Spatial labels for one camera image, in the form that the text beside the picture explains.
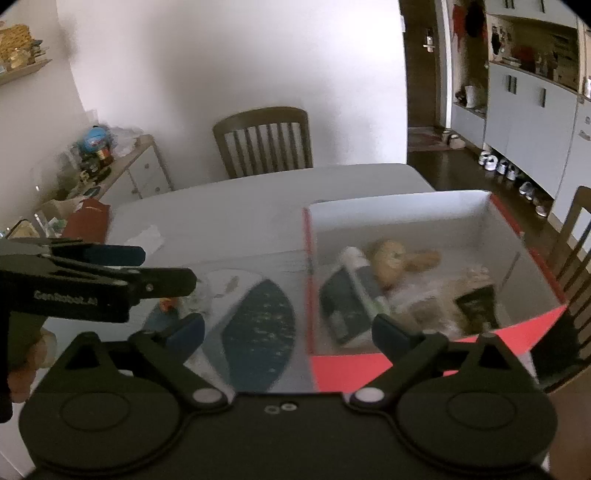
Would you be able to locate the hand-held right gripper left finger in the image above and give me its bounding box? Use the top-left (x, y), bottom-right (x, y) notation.
top-left (60, 313), bottom-right (229, 411)

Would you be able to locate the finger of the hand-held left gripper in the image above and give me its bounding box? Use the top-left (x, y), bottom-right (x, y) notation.
top-left (44, 244), bottom-right (147, 268)
top-left (48, 262), bottom-right (199, 299)

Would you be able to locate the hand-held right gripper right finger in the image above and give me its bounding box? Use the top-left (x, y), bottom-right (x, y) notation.
top-left (348, 314), bottom-right (527, 411)

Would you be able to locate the dark green packet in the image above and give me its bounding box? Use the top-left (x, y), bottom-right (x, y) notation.
top-left (320, 271), bottom-right (384, 346)

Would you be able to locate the white tube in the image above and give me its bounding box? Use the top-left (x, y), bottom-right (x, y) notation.
top-left (339, 246), bottom-right (386, 319)

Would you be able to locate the tan croissant plush toy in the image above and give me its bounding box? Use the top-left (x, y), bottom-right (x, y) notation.
top-left (369, 237), bottom-right (441, 292)

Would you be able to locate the red cardboard box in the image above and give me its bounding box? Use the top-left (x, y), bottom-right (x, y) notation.
top-left (302, 189), bottom-right (570, 393)

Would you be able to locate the person's left hand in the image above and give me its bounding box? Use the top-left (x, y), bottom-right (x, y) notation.
top-left (8, 330), bottom-right (58, 403)

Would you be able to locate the white paper sheet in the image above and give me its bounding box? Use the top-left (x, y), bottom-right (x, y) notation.
top-left (121, 224), bottom-right (164, 256)

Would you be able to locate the brown-red paper bag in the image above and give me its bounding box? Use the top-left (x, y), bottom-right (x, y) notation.
top-left (61, 198), bottom-right (112, 243)

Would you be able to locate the white sideboard cabinet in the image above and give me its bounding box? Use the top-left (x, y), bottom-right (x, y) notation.
top-left (95, 135), bottom-right (175, 201)

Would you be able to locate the blue globe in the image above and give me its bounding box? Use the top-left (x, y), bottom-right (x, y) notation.
top-left (79, 126), bottom-right (110, 155)

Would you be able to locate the wooden chair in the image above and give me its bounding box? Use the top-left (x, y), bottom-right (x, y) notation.
top-left (212, 107), bottom-right (315, 181)
top-left (533, 185), bottom-right (591, 393)

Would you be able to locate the row of shoes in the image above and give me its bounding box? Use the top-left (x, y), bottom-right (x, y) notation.
top-left (478, 150), bottom-right (552, 217)

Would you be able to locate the brown door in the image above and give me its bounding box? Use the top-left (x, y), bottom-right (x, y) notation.
top-left (401, 0), bottom-right (451, 130)

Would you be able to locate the wall shelf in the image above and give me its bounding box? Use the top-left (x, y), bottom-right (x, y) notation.
top-left (0, 58), bottom-right (52, 86)

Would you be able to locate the white wall cabinet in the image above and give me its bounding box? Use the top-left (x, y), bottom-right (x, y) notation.
top-left (450, 0), bottom-right (591, 224)

